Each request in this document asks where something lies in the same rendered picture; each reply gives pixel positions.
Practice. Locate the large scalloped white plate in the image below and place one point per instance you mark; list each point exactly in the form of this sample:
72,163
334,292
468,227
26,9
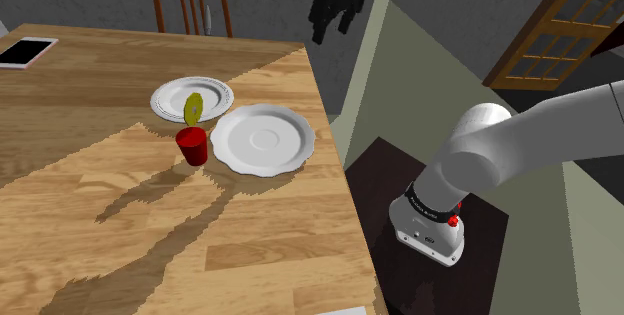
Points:
263,139

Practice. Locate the dark robot stand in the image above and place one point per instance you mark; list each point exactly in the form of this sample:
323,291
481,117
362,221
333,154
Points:
419,284

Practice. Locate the small patterned white plate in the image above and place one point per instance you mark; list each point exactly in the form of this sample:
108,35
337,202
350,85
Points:
168,99

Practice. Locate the red cup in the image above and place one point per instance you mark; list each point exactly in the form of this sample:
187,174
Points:
193,147

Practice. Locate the wooden lattice door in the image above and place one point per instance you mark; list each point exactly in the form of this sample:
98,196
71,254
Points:
538,41

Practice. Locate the yellow disc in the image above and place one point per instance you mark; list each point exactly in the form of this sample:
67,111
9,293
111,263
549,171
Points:
193,109

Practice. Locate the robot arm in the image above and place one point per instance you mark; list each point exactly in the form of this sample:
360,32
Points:
492,158

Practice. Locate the wooden table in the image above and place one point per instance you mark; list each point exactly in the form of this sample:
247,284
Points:
97,236

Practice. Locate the white tablet with black screen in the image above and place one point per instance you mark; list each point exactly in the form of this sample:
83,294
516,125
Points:
24,52

